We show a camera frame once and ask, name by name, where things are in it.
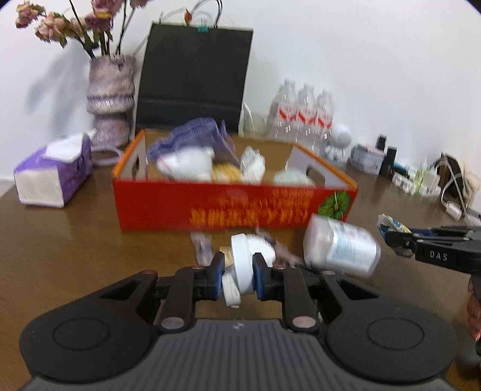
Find white jar lid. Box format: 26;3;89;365
222;234;276;308

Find blue snack wrapper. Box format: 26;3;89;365
377;214;412;244

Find white paper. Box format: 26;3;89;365
240;146;266;184

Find purple knitted cloth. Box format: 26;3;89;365
147;117;240;167

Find person right hand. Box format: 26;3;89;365
466;279;481;341

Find small clear wrapper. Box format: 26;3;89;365
191;232;214;267

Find brown pouch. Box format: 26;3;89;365
430;153;480;210

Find white strip item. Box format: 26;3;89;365
392;172;416;195

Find pale green scrubber ball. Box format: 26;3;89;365
273;169;316;187

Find red orange cardboard box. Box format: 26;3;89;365
112;131;358;231

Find black cosmetic tube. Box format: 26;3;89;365
379;146;397;180
375;134;386;152

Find yellow white plush toy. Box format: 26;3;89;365
156;146;241;183

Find small tin box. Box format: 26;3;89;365
349;144;385;175

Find green tinted glass cup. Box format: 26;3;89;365
239;102;268;138

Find white astronaut figure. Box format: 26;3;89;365
325;123;352;166

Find left water bottle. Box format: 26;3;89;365
268;78;298;142

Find water bottle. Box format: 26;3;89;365
268;78;298;142
296;83;317;149
316;90;335;155

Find middle water bottle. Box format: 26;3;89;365
296;83;317;149

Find right water bottle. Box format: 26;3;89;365
316;90;335;155

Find purple tissue pack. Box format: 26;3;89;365
14;133;94;208

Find purple textured vase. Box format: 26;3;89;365
86;54;135;148

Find black paper bag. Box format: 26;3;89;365
136;24;253;133

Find teal binder clip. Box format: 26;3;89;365
197;24;210;33

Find dried pink flowers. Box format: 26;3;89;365
15;0;149;60

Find white charger with cable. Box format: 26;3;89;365
429;167;480;226

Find lilac cable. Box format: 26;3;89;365
90;146;125;167

